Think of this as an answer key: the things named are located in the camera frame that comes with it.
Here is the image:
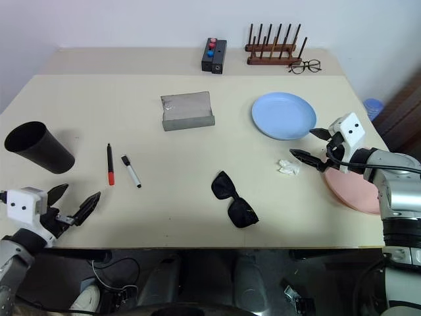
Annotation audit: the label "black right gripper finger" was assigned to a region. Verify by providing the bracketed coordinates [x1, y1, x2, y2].
[309, 127, 334, 141]
[289, 148, 330, 172]

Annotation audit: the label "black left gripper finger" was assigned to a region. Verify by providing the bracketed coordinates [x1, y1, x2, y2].
[45, 183, 70, 209]
[72, 191, 102, 226]

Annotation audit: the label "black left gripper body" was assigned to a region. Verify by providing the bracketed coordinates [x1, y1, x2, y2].
[39, 207, 75, 240]

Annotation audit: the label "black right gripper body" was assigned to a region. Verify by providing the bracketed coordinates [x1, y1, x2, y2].
[324, 131, 345, 162]

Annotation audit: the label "white tissue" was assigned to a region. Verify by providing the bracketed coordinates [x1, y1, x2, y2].
[277, 159, 299, 176]

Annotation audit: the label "light blue plate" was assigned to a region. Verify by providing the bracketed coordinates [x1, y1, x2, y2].
[251, 92, 318, 142]

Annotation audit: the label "red and black marker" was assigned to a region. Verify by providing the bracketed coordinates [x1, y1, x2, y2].
[106, 143, 116, 187]

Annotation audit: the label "white and black marker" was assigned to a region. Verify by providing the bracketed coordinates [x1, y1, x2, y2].
[120, 155, 143, 190]

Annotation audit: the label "black sunglasses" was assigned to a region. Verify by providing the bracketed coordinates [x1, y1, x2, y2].
[210, 170, 260, 229]

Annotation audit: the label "grey glasses case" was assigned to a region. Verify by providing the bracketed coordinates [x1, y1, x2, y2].
[160, 91, 216, 132]

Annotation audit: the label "black pen holder cup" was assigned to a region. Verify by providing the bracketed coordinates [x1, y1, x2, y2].
[4, 120, 76, 174]

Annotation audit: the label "pink plate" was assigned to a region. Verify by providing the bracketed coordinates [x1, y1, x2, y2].
[324, 164, 384, 215]

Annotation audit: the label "blue water bottle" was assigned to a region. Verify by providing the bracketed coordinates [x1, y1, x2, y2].
[363, 97, 385, 121]

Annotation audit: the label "dark-framed eyeglasses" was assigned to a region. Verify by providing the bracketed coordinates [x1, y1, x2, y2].
[288, 59, 322, 75]

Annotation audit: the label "dark brown wooden furniture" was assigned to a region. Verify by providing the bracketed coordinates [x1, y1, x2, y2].
[371, 72, 421, 153]

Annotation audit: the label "white shoe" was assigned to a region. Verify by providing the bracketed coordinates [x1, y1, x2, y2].
[70, 284, 101, 312]

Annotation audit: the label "brown wooden peg rack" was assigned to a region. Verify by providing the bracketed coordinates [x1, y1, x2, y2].
[245, 22, 309, 66]

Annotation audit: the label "dark rounded grey shape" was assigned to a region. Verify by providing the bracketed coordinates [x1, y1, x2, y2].
[136, 255, 182, 307]
[233, 255, 269, 312]

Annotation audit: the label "black box with coloured buttons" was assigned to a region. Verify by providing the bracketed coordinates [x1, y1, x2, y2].
[201, 38, 218, 72]

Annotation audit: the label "small metal clamp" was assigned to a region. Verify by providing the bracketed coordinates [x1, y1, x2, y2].
[283, 284, 315, 315]

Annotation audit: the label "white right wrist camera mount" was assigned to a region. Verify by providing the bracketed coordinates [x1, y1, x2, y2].
[328, 112, 366, 174]

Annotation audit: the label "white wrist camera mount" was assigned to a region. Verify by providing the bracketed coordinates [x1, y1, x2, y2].
[5, 186, 55, 248]
[328, 112, 366, 174]

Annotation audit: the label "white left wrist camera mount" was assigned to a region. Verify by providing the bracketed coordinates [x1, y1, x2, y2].
[5, 186, 55, 248]

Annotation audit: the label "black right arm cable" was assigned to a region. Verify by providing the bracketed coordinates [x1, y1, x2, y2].
[327, 144, 421, 174]

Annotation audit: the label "black floor cable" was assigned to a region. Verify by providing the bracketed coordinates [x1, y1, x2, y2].
[91, 258, 141, 292]

